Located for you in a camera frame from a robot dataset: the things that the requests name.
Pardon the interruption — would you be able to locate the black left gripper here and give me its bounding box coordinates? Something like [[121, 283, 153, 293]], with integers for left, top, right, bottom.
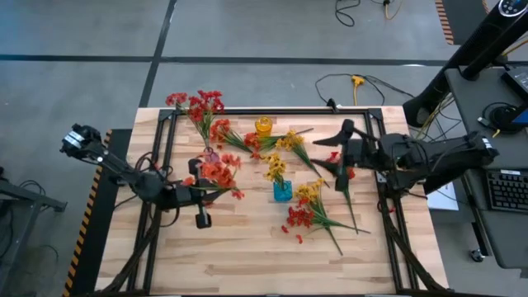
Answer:
[[163, 158, 213, 230]]

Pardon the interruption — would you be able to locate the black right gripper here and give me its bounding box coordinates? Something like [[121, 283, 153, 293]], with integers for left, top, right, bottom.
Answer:
[[309, 119, 387, 191]]

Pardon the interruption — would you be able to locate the red artificial flower bunch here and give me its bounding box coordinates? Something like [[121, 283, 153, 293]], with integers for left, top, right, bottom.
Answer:
[[164, 89, 227, 153], [280, 205, 345, 257], [324, 150, 360, 235]]

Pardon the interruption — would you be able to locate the large-bloom orange flower bunch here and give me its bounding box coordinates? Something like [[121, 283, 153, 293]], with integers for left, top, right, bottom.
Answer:
[[180, 152, 246, 207]]

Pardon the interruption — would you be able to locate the orange artificial flower bunch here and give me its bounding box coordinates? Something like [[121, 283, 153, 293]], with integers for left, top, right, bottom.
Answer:
[[209, 118, 255, 154], [243, 127, 315, 161]]

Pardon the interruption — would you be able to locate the pink glass vase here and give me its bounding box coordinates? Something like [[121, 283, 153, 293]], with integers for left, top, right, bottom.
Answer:
[[203, 146, 222, 165]]

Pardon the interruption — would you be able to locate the blue glass vase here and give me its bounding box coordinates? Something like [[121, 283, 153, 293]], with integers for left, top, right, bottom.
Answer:
[[272, 180, 294, 203]]

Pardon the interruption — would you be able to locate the yellow glass vase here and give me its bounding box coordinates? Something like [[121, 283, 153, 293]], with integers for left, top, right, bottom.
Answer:
[[254, 115, 274, 138]]

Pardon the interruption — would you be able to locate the yellow power plug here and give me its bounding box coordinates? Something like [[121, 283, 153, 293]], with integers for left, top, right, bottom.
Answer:
[[351, 74, 366, 106]]

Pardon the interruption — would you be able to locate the black mat yellow-striped edge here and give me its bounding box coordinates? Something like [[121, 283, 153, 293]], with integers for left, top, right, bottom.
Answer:
[[61, 128, 134, 297]]

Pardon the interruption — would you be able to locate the white paper sheet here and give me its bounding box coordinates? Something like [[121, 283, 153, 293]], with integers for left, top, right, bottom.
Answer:
[[426, 181, 460, 212]]

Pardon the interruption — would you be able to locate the grey office desk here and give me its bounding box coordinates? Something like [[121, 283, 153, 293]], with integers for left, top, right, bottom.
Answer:
[[443, 65, 528, 271]]

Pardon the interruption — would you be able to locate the black round stand base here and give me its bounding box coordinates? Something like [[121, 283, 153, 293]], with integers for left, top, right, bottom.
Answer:
[[490, 102, 528, 134]]

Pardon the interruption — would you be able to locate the dark mat orange-striped edge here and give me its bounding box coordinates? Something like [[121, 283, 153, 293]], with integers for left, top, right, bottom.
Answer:
[[434, 0, 492, 45]]

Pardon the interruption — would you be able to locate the black tower fan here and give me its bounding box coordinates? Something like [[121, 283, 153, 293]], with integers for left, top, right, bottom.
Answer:
[[402, 0, 528, 128]]

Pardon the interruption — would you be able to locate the black computer keyboard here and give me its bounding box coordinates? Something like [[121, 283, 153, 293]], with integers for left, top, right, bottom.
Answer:
[[485, 167, 528, 215]]

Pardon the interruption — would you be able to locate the black side stand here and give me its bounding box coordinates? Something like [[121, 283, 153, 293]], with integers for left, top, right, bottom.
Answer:
[[0, 164, 68, 297]]

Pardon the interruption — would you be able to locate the black flat device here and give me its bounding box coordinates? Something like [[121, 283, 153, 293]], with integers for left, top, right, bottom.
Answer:
[[501, 65, 528, 102]]

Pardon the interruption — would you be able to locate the black aluminium table frame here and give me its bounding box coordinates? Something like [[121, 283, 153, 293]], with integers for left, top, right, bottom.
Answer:
[[98, 106, 455, 297]]

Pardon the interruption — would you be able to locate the yellow cable bundle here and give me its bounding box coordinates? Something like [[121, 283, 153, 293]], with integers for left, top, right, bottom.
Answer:
[[414, 92, 455, 141]]

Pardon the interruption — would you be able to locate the black looped floor cable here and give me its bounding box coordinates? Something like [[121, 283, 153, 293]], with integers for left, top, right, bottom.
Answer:
[[333, 0, 362, 28]]

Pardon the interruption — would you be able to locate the yellow floor cable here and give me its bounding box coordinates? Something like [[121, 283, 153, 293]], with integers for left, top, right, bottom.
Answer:
[[383, 0, 404, 21]]

